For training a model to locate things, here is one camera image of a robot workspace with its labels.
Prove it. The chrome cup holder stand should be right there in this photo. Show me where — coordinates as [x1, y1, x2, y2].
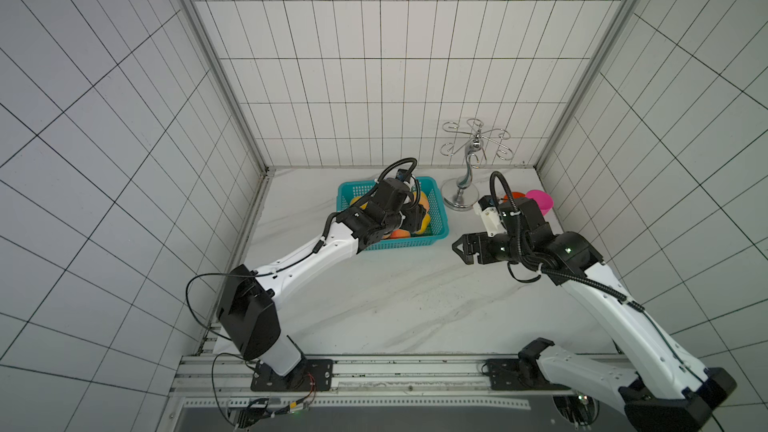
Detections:
[440, 118, 514, 211]

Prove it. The orange plastic goblet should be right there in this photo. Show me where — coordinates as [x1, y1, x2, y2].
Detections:
[503, 191, 526, 201]

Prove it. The magenta plastic goblet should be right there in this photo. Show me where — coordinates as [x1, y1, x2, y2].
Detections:
[525, 190, 554, 216]

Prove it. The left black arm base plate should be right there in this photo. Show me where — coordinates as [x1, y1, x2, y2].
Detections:
[250, 358, 334, 393]

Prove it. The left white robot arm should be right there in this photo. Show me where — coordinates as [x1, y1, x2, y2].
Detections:
[215, 157, 427, 377]

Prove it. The aluminium mounting rail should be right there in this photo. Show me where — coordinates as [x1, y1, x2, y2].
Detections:
[173, 353, 649, 412]

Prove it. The yellow peach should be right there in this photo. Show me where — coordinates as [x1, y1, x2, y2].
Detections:
[415, 213, 431, 235]
[350, 196, 367, 210]
[419, 191, 430, 211]

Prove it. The orange-red peach top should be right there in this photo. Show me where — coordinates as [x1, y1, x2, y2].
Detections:
[389, 229, 411, 239]

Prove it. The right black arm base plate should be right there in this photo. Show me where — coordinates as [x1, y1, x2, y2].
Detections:
[480, 358, 568, 391]

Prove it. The teal plastic basket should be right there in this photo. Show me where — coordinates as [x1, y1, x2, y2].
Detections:
[336, 176, 449, 252]

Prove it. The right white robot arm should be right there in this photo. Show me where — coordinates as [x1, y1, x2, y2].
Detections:
[452, 171, 737, 431]

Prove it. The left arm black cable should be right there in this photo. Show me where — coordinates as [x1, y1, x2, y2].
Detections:
[184, 272, 259, 343]

